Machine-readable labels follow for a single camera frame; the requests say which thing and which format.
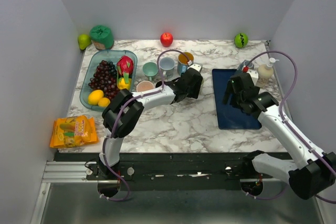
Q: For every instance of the pink mug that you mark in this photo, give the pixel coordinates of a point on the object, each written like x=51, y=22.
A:
x=144, y=86

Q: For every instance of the red dragon fruit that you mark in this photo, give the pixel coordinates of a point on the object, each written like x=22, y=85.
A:
x=125, y=65

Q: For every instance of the dark teal mug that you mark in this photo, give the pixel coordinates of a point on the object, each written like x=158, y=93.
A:
x=242, y=65

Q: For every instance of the yellow mango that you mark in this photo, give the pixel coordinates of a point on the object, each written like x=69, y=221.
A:
x=95, y=96

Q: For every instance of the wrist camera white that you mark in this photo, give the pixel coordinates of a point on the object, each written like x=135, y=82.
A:
x=253, y=74
x=196, y=66

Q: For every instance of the small yellow lemon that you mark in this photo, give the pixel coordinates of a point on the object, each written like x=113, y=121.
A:
x=103, y=102

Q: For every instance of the green pear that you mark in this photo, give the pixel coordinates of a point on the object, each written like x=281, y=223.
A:
x=84, y=41

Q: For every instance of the cream soap pump bottle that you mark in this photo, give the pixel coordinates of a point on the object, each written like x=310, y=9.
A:
x=265, y=72

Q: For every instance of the black table front rail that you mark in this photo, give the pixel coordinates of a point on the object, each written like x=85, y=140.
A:
x=168, y=172

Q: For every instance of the dark blue tray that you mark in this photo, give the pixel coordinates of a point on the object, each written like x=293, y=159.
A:
x=228, y=117

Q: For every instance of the mint green mug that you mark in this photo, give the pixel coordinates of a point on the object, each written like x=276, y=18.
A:
x=150, y=70

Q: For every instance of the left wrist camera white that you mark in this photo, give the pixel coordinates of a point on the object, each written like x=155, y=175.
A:
x=196, y=66

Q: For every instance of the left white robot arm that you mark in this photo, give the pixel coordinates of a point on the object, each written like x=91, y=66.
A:
x=122, y=114

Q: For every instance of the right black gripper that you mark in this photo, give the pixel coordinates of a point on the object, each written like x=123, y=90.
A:
x=230, y=89

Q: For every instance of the green striped ball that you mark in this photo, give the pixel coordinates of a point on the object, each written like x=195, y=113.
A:
x=241, y=40

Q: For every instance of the grey blue mug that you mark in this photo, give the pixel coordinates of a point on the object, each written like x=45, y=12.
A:
x=167, y=66

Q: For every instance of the teal transparent fruit tray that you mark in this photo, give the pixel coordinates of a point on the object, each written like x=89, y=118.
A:
x=108, y=55

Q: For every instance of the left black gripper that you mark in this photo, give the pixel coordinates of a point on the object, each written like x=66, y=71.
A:
x=195, y=93

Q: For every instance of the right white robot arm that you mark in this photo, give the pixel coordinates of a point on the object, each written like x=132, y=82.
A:
x=311, y=170

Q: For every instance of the red apple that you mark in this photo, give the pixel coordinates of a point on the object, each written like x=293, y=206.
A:
x=166, y=39

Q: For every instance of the dark purple grapes bunch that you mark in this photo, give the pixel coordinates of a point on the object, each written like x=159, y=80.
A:
x=105, y=79

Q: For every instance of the orange snack bag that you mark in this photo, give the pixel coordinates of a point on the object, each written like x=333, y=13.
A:
x=73, y=131

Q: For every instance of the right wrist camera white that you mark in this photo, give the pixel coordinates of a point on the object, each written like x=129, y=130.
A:
x=253, y=74

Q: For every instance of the blue butterfly mug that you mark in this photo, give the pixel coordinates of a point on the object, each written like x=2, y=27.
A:
x=182, y=64

